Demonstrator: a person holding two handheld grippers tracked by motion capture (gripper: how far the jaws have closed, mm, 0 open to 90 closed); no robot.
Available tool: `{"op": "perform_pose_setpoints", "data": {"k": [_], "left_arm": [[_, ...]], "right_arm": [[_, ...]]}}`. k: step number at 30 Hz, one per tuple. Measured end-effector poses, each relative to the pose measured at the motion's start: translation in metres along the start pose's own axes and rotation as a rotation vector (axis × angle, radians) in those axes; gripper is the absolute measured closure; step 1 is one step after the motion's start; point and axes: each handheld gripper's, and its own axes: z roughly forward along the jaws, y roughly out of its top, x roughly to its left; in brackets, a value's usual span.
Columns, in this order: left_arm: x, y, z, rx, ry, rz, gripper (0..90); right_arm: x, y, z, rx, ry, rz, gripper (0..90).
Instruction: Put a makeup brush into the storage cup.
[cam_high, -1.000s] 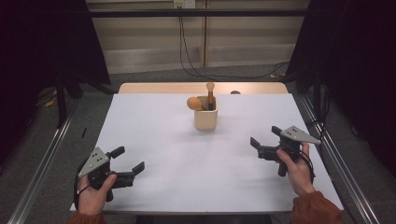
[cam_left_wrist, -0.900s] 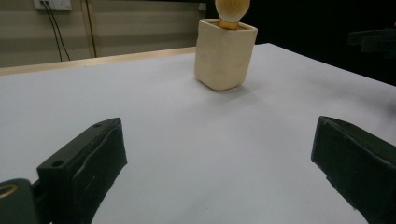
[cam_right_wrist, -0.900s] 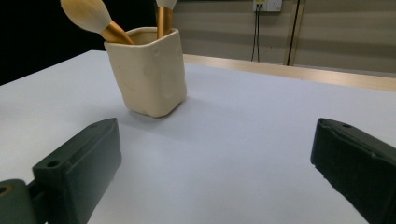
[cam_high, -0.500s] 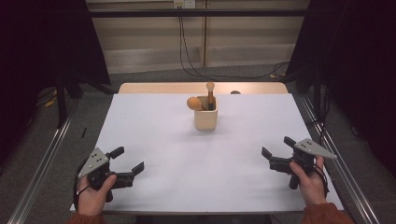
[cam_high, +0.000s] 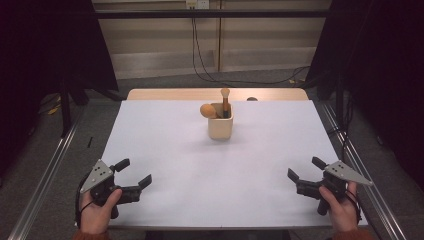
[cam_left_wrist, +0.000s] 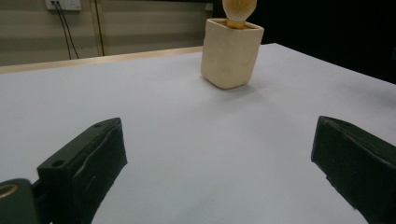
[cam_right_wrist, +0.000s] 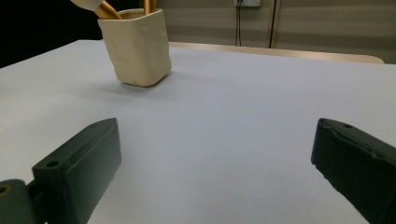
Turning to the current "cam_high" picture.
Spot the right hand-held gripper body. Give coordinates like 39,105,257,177
295,160,374,217

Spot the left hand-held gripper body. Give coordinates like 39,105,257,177
79,159,143,220

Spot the beige square cup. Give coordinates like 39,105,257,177
207,102,234,140

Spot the large makeup brush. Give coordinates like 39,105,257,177
199,103,223,120

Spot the small makeup brush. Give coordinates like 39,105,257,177
220,87,232,119

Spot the person's right hand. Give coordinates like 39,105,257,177
318,181,361,233

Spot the person's left hand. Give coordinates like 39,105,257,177
78,188,123,235

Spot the white table cover sheet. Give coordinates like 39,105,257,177
74,99,369,230

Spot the black metal stand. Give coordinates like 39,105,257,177
59,78,73,139

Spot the light wooden table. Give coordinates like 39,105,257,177
126,87,310,102

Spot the black curtain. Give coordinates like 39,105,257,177
0,0,120,174
304,0,424,191

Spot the black horizontal bar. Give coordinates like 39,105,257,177
94,9,331,19

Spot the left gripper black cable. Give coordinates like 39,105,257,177
74,172,93,230

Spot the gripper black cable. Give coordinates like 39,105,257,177
74,172,93,230
344,191,363,224

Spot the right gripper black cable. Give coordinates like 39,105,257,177
344,191,363,224

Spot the aluminium floor rail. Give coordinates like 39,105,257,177
320,100,408,240
8,102,88,240

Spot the black power cable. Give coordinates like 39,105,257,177
193,8,312,86
191,8,234,85

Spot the white wall socket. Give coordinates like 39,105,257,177
185,0,210,10

